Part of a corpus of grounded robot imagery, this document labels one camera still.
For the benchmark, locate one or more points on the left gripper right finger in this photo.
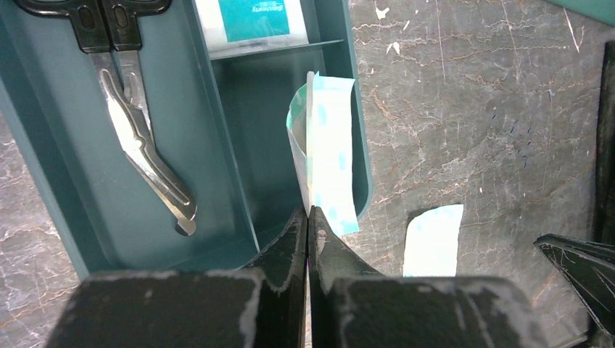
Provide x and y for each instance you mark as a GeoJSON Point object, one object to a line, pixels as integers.
{"type": "Point", "coordinates": [354, 305]}

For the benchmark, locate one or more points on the teal label card in tray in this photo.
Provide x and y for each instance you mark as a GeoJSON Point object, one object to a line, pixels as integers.
{"type": "Point", "coordinates": [251, 25]}

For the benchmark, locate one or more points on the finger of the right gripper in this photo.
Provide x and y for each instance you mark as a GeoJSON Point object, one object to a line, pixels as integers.
{"type": "Point", "coordinates": [589, 267]}

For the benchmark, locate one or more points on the black handled scissors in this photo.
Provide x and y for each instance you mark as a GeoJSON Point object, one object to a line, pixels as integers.
{"type": "Point", "coordinates": [108, 32]}

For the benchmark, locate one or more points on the teal plastic tray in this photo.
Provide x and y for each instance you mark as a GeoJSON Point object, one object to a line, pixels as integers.
{"type": "Point", "coordinates": [219, 123]}

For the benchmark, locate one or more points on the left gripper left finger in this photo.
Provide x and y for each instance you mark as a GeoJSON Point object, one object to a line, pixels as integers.
{"type": "Point", "coordinates": [259, 305]}

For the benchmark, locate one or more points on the teal bandage strips stack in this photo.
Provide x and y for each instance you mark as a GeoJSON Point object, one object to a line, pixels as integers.
{"type": "Point", "coordinates": [319, 127]}

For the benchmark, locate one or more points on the green medicine kit box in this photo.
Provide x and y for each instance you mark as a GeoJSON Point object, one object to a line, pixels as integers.
{"type": "Point", "coordinates": [588, 7]}

